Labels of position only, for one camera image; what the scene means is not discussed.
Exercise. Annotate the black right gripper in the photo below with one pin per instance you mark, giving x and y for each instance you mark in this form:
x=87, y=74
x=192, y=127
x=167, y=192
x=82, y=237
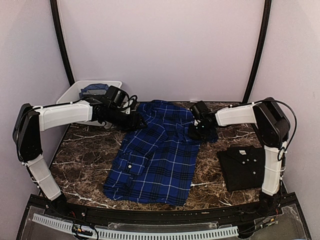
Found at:
x=192, y=135

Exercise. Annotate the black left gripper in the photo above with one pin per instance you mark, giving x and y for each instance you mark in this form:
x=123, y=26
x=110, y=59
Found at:
x=134, y=123

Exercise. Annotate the blue plaid long sleeve shirt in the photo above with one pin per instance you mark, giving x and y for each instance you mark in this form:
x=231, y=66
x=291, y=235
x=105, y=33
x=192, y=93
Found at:
x=155, y=164

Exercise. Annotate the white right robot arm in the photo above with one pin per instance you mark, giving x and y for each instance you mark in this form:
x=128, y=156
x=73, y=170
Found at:
x=272, y=128

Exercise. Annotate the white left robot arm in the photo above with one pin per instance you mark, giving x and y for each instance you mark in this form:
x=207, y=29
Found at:
x=35, y=122

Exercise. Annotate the blue patterned shirt in bin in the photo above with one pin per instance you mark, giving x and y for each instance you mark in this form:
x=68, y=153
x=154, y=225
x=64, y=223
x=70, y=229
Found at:
x=94, y=89

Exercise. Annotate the white plastic bin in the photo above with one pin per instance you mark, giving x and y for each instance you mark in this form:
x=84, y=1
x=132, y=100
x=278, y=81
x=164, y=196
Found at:
x=72, y=93

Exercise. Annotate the folded black shirt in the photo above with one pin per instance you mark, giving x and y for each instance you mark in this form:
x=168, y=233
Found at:
x=242, y=167

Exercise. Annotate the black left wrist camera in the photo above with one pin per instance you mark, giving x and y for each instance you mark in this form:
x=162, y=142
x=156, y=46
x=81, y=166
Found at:
x=115, y=97

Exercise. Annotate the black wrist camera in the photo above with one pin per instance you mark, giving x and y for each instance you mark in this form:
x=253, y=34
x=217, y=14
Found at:
x=199, y=110
x=115, y=97

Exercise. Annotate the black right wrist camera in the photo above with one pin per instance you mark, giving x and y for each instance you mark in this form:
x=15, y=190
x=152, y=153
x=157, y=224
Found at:
x=199, y=110

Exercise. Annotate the black front rail base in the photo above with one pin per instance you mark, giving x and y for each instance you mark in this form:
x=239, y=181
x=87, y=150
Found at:
x=285, y=222

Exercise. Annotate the white slotted cable duct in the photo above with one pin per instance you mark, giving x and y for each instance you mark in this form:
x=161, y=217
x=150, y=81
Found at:
x=122, y=231

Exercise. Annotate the black vertical frame post left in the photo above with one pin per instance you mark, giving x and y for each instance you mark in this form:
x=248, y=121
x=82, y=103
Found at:
x=61, y=41

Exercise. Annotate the black vertical frame post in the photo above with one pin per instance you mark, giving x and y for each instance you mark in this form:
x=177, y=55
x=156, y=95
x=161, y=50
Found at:
x=61, y=41
x=258, y=51

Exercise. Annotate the black vertical frame post right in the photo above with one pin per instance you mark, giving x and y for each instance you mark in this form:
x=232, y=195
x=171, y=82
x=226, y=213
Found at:
x=258, y=51

